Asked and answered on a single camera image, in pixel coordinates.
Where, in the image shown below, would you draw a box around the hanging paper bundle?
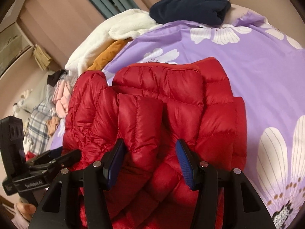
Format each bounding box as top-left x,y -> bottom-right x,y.
32,44 -> 52,71

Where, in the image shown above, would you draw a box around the white shelf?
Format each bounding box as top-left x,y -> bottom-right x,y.
0,21 -> 34,77

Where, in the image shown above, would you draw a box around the white fleece garment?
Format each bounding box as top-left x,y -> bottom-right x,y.
65,9 -> 165,78

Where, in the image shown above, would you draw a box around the grey bed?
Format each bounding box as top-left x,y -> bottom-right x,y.
224,3 -> 253,26

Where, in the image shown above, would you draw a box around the navy garment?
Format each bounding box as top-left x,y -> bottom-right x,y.
150,0 -> 232,26

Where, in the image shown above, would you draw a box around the grey plaid quilt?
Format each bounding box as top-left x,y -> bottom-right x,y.
28,100 -> 58,146

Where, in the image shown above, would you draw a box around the orange garment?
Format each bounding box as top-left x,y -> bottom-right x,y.
87,39 -> 130,72

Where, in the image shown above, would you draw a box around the grey garment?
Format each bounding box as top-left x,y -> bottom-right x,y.
46,83 -> 60,106

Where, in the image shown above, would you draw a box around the tan garment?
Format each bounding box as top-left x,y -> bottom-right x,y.
47,117 -> 61,132

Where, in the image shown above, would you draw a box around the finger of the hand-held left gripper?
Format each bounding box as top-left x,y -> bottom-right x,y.
25,148 -> 63,167
30,149 -> 82,173

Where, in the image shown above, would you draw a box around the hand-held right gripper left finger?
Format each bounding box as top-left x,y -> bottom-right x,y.
31,138 -> 127,229

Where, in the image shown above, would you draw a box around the pink garment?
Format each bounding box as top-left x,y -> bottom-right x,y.
53,80 -> 72,119

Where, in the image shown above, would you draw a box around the person's left hand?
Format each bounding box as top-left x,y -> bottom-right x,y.
14,202 -> 38,221

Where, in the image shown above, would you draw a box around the purple floral bedsheet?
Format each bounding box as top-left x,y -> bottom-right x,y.
50,19 -> 305,229

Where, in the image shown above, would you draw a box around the pink white plush toy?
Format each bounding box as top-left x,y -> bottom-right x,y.
13,89 -> 33,111

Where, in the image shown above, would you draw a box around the black garment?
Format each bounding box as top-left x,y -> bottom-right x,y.
47,70 -> 68,86

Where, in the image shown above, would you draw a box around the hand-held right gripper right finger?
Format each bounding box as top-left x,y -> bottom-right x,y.
175,139 -> 273,229

